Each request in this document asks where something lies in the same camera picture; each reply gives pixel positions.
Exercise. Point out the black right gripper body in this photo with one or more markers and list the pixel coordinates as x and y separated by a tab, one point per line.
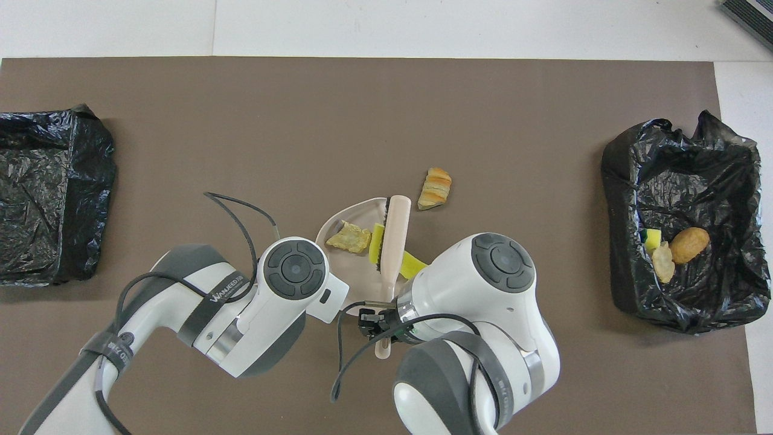
395	323

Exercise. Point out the beige plastic dustpan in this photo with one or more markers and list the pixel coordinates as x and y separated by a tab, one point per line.
359	272

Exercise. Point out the notched yellow sponge piece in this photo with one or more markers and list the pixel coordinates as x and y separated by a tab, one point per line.
412	264

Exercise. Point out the pale torn bread piece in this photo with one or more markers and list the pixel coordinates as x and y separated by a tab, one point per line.
349	237
663	261

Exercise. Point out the beige hand brush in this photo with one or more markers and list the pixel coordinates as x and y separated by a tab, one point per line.
395	229

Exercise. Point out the orange striped croissant piece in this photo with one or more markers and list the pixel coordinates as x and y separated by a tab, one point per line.
435	187

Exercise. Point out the yellow green sponge piece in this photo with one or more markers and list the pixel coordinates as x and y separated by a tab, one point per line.
652	240

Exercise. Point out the brown bread roll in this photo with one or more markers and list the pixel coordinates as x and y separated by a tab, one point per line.
688	244

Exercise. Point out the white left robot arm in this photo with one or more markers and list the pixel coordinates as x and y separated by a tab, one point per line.
284	284

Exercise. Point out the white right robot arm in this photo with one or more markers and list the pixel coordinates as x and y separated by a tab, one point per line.
483	290

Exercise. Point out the black bag lined bin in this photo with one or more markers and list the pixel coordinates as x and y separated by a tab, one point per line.
36	199
694	175

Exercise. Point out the brown table mat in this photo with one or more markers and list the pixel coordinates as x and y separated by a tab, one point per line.
181	121

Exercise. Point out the dark grey ribbed panel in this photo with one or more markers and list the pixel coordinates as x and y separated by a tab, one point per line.
749	18

